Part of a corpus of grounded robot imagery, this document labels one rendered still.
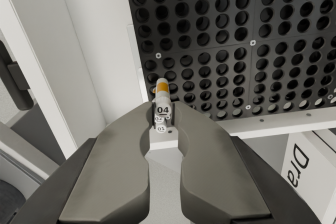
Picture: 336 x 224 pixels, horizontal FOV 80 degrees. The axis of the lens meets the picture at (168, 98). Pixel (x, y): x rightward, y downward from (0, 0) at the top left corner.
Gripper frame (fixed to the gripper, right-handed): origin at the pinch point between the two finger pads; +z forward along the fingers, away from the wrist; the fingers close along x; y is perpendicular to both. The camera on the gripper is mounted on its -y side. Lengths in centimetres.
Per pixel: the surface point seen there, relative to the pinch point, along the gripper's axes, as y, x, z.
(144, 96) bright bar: 6.4, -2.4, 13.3
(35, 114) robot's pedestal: 25, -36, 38
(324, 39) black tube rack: -2.5, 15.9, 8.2
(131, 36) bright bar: -1.7, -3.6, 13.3
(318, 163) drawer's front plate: 15.2, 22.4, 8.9
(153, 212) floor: 167, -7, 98
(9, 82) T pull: 1.4, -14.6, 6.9
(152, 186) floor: 134, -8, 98
